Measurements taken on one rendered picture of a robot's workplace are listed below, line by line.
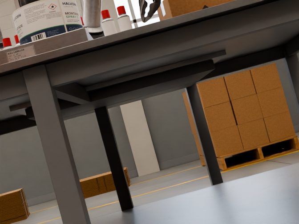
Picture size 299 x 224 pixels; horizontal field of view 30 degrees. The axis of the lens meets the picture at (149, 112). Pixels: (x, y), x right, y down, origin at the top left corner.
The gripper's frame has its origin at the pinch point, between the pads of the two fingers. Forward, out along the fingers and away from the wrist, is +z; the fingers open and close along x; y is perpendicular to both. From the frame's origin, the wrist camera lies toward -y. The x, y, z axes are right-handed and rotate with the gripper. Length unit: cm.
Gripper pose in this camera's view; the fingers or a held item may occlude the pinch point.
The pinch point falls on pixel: (144, 19)
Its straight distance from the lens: 227.4
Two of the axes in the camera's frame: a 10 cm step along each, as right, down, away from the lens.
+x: 9.7, 2.5, -0.3
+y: -0.2, -0.3, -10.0
